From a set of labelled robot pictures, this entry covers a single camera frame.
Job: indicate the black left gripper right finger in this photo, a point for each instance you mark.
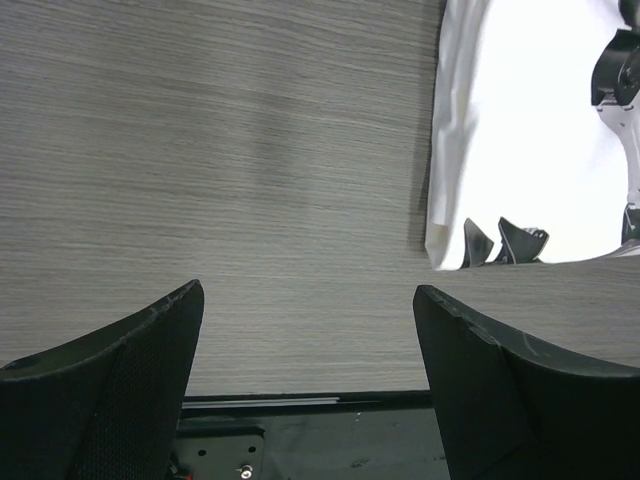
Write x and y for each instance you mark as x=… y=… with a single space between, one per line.
x=512 y=406

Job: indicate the white t shirt with print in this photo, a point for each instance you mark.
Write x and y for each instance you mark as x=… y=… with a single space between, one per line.
x=523 y=169

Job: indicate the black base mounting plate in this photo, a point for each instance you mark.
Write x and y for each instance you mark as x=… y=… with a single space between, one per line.
x=389 y=435

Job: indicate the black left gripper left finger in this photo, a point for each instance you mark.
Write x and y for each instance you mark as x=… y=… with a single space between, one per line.
x=107 y=404

